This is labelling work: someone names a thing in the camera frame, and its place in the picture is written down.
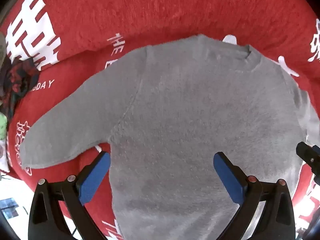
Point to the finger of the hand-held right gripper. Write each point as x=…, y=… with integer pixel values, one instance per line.
x=310, y=156

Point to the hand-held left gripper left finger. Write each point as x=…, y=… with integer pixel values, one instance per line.
x=93, y=177

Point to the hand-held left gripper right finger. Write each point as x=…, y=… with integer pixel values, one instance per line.
x=228, y=177

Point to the grey knit sweater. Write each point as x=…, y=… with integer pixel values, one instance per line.
x=187, y=117

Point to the white printed cloth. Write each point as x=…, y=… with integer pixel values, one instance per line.
x=3, y=155

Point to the green patterned cloth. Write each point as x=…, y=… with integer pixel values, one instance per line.
x=2, y=127

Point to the dark red floral cloth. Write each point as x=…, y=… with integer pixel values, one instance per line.
x=21, y=77

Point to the olive cloth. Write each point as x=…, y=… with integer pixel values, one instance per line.
x=2, y=47

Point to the red printed blanket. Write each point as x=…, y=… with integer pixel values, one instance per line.
x=112, y=10

